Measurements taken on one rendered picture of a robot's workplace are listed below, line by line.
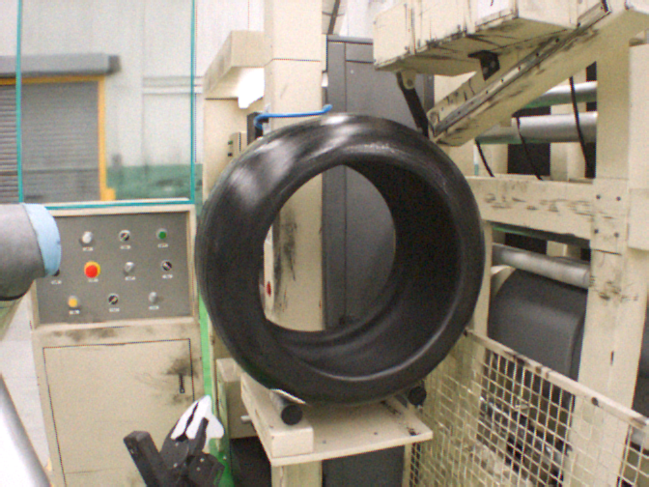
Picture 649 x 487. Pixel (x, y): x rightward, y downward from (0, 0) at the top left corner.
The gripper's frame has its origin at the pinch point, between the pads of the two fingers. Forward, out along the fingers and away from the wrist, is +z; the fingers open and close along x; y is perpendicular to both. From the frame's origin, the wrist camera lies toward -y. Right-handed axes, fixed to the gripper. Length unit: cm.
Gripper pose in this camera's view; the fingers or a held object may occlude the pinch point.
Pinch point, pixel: (201, 400)
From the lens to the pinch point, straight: 93.0
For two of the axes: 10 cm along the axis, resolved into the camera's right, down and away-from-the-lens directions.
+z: 2.6, -6.9, 6.8
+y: 5.6, 6.8, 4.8
